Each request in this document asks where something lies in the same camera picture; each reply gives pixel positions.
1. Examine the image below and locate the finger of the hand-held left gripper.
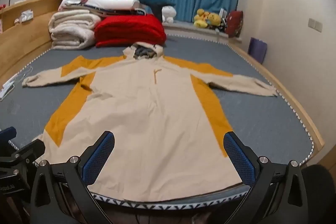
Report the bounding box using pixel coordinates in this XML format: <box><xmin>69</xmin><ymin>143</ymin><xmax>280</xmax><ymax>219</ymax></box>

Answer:
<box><xmin>0</xmin><ymin>126</ymin><xmax>18</xmax><ymax>145</ymax></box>

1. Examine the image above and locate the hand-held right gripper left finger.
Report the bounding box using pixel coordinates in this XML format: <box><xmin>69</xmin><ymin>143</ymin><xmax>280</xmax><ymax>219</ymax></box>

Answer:
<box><xmin>30</xmin><ymin>131</ymin><xmax>116</xmax><ymax>224</ymax></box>

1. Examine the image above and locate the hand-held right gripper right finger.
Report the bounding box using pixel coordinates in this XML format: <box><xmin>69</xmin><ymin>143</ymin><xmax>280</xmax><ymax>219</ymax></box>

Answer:
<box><xmin>223</xmin><ymin>131</ymin><xmax>309</xmax><ymax>224</ymax></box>

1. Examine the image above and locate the cream and yellow hooded jacket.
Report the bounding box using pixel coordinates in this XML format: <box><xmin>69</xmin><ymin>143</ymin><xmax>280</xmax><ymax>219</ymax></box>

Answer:
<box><xmin>21</xmin><ymin>42</ymin><xmax>279</xmax><ymax>202</ymax></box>

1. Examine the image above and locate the purple box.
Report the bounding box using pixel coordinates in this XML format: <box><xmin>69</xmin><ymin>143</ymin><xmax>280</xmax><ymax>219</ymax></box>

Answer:
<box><xmin>248</xmin><ymin>37</ymin><xmax>268</xmax><ymax>64</ymax></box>

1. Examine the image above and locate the white crumpled cloth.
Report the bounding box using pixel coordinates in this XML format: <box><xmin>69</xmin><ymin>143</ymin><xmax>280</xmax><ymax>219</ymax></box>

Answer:
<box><xmin>21</xmin><ymin>10</ymin><xmax>34</xmax><ymax>22</ymax></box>

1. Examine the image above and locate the cream folded fleece blanket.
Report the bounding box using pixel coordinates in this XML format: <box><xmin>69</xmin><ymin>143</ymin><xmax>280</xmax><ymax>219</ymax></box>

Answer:
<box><xmin>49</xmin><ymin>9</ymin><xmax>101</xmax><ymax>50</ymax></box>

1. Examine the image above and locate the red folded blanket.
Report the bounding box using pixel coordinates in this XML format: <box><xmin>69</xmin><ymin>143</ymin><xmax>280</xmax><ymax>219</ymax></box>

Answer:
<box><xmin>94</xmin><ymin>14</ymin><xmax>166</xmax><ymax>48</ymax></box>

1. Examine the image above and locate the dark red cushion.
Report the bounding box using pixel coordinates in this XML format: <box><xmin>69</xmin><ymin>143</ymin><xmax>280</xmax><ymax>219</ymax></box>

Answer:
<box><xmin>225</xmin><ymin>11</ymin><xmax>243</xmax><ymax>38</ymax></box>

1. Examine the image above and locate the window sill ledge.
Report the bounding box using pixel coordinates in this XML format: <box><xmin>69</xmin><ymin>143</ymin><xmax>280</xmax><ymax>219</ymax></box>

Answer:
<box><xmin>163</xmin><ymin>20</ymin><xmax>243</xmax><ymax>43</ymax></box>

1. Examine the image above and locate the yellow plush toy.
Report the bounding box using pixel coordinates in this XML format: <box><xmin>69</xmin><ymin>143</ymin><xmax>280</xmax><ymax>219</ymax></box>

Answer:
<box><xmin>207</xmin><ymin>13</ymin><xmax>222</xmax><ymax>29</ymax></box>
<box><xmin>194</xmin><ymin>8</ymin><xmax>210</xmax><ymax>28</ymax></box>

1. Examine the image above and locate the white folded quilt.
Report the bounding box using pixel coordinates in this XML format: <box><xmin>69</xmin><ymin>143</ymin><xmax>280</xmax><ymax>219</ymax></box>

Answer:
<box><xmin>59</xmin><ymin>0</ymin><xmax>142</xmax><ymax>15</ymax></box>

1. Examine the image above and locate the white plush toy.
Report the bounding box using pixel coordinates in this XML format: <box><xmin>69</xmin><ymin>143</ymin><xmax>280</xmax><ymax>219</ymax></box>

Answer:
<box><xmin>161</xmin><ymin>6</ymin><xmax>177</xmax><ymax>24</ymax></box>

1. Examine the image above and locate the white cable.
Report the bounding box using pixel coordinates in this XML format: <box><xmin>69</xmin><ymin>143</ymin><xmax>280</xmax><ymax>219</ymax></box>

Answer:
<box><xmin>13</xmin><ymin>64</ymin><xmax>34</xmax><ymax>83</ymax></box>

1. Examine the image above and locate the wooden bed frame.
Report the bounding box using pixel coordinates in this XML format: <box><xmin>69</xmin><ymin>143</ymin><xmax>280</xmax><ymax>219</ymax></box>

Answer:
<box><xmin>0</xmin><ymin>0</ymin><xmax>326</xmax><ymax>161</ymax></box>

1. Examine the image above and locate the wall socket plate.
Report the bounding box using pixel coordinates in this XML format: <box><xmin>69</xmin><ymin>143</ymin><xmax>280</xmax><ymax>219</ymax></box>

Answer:
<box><xmin>308</xmin><ymin>18</ymin><xmax>323</xmax><ymax>32</ymax></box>

